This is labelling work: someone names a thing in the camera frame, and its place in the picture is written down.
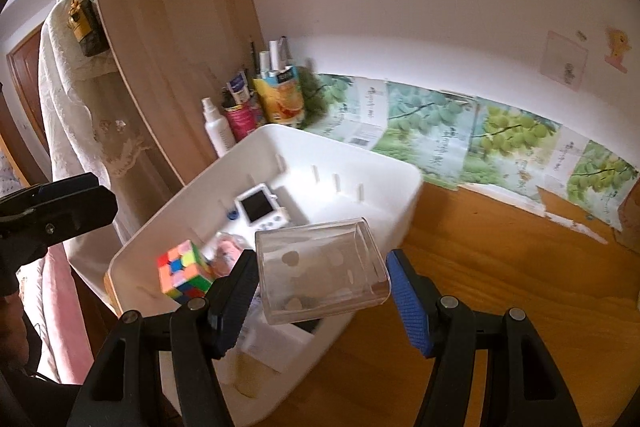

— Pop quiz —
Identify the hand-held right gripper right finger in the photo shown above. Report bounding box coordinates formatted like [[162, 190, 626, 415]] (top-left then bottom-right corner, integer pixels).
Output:
[[385, 248, 583, 427]]

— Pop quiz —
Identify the white lace cloth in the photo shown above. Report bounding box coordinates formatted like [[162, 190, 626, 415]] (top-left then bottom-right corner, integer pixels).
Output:
[[37, 0, 182, 249]]

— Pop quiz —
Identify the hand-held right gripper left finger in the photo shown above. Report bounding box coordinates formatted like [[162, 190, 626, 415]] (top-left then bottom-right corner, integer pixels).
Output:
[[66, 249, 260, 427]]

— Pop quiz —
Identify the pink can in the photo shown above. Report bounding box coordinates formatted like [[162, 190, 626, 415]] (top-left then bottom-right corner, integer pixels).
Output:
[[222, 102, 257, 143]]

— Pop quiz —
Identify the green plant sprig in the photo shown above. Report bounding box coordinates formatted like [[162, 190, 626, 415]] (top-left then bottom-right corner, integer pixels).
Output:
[[299, 68, 332, 128]]

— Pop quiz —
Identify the blue white tube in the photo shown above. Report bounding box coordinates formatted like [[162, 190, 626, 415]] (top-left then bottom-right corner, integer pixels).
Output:
[[227, 74, 251, 106]]

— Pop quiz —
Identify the white plastic storage bin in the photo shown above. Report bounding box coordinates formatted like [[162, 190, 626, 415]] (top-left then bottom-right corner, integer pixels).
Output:
[[65, 123, 424, 413]]

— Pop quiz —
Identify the translucent paper with drawing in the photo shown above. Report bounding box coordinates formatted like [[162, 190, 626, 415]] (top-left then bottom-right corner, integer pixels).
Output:
[[542, 30, 589, 92]]

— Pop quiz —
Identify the pink cloth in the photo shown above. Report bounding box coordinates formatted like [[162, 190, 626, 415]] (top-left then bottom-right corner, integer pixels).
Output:
[[16, 246, 97, 384]]

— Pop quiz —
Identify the brown wooden door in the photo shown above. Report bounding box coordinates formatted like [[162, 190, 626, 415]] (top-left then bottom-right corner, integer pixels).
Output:
[[7, 27, 52, 158]]

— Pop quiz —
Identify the yellow duck wall sticker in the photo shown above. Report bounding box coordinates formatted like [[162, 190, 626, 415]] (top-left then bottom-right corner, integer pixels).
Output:
[[603, 26, 631, 73]]

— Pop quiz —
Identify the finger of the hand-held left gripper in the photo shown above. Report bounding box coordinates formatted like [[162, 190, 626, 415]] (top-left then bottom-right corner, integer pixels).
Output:
[[0, 185, 119, 269], [0, 172, 102, 222]]

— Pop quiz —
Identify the white spray bottle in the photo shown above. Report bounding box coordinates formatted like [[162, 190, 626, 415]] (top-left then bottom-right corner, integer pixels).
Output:
[[201, 97, 236, 158]]

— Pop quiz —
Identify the white handheld game console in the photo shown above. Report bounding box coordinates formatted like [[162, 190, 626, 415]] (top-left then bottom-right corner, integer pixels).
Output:
[[234, 187, 292, 231]]

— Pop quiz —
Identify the gold padlock charm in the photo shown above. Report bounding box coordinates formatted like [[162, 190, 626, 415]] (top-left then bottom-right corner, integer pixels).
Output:
[[67, 0, 109, 58]]

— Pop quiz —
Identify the green fruit wall poster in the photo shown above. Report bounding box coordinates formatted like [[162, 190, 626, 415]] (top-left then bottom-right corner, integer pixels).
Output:
[[309, 73, 640, 229]]

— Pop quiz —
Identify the wooden shelf unit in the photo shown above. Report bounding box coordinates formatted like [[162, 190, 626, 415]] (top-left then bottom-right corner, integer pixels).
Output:
[[85, 0, 267, 188]]

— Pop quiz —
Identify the colourful puzzle cube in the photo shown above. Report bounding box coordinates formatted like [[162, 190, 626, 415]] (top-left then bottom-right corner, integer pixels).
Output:
[[156, 239, 216, 307]]

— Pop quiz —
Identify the pink small object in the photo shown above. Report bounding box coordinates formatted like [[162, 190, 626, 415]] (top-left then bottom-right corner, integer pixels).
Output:
[[212, 231, 247, 278]]

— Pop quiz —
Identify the clear plastic box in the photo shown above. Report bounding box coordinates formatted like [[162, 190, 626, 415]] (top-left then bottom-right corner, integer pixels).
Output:
[[254, 216, 391, 326]]

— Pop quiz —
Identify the brown carton with red print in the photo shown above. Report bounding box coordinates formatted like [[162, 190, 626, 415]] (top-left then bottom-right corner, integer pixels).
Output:
[[617, 187, 640, 249]]

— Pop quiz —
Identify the yellow snack bag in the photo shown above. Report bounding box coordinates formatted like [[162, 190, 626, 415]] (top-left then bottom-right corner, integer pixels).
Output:
[[252, 65, 307, 128]]

